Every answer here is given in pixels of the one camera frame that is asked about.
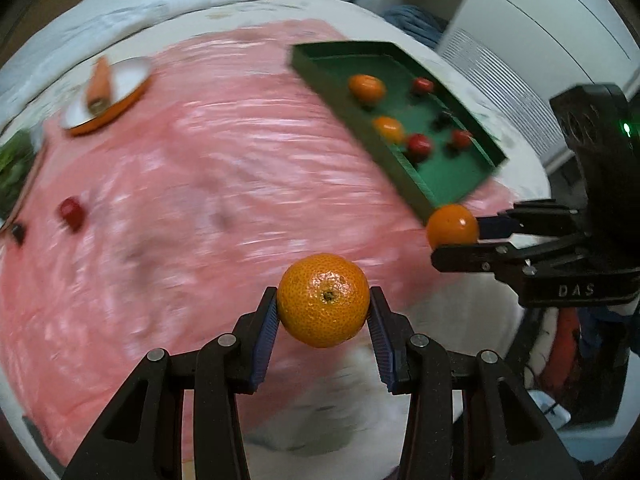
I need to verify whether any green cardboard box tray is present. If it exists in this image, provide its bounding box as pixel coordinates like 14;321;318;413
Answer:
291;40;508;217

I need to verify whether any orange mandarin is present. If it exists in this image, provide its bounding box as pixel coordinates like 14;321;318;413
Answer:
348;74;387;102
277;253;371;349
425;204;481;251
372;116;406;145

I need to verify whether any blue towel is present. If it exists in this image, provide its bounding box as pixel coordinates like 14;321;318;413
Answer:
382;4;446;48

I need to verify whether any white wardrobe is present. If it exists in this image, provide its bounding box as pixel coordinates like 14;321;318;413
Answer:
280;0;640;171

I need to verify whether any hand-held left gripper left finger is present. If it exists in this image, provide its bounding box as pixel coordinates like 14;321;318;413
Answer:
62;287;280;480

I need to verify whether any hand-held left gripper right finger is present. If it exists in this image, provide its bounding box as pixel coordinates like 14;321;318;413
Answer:
369;286;583;480

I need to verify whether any white duvet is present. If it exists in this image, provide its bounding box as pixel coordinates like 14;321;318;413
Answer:
0;0;351;126

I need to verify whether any green leafy vegetable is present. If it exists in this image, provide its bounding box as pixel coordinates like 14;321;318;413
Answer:
0;132;38;216

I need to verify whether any orange enamel plate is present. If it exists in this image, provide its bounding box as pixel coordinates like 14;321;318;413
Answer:
62;56;153;136

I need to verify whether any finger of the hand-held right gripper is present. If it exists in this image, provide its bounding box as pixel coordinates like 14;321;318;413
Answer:
477;200;588;242
431;234;591;273

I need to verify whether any carrot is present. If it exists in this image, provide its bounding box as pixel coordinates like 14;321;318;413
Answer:
86;56;112;113

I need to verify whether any pink plastic sheet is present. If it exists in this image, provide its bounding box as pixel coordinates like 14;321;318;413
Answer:
0;19;501;466

